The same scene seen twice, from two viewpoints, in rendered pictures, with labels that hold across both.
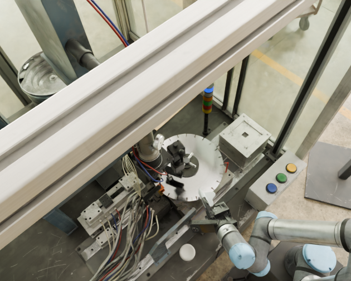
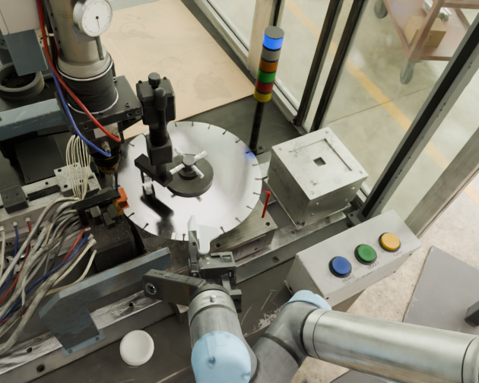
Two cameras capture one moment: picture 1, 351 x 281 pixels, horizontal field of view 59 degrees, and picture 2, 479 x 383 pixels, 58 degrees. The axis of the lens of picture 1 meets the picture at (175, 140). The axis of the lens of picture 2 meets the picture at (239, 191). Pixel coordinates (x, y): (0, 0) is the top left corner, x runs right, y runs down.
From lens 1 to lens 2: 0.51 m
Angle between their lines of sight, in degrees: 6
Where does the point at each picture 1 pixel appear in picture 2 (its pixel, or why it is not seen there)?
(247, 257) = (230, 368)
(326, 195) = not seen: hidden behind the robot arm
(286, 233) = (340, 343)
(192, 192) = (180, 223)
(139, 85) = not seen: outside the picture
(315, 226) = (414, 336)
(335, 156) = (466, 283)
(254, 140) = (333, 175)
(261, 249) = (275, 368)
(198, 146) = (223, 150)
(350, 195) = not seen: hidden behind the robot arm
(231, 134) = (294, 153)
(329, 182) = (446, 321)
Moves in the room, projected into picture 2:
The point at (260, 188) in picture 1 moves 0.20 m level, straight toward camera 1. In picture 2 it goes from (318, 260) to (252, 321)
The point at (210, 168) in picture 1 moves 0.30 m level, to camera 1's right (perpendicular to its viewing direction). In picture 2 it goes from (232, 192) to (366, 218)
